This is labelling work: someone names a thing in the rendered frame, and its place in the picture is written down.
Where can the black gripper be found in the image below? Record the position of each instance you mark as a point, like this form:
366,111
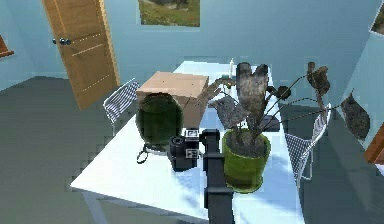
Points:
176,151

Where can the white dining table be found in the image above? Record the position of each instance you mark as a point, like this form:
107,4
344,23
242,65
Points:
133,173

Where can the dark green jar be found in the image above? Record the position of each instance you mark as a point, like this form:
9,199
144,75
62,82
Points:
159,120

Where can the white mesh chair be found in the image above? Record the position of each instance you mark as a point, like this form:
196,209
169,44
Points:
120,98
300,146

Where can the brown cardboard box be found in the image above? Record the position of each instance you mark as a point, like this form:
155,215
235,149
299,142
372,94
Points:
180,88

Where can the house plant in green pot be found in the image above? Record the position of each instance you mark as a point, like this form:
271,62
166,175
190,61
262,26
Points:
245,163

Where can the brown wooden room door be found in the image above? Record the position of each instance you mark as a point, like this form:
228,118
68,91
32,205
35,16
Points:
83,50

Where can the white slim bottle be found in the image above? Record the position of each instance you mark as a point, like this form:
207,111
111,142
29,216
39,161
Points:
231,66

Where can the small dark flat object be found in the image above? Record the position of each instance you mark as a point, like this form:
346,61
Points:
271,124

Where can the dark round door knob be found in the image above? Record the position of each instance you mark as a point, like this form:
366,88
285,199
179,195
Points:
63,41

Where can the framed landscape picture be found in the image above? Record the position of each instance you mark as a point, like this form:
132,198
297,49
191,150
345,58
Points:
169,12

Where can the brown wooden shelf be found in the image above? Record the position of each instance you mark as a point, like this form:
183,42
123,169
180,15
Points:
4,50

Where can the brown wooden cupboard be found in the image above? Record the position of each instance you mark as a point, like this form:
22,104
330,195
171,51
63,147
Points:
376,146

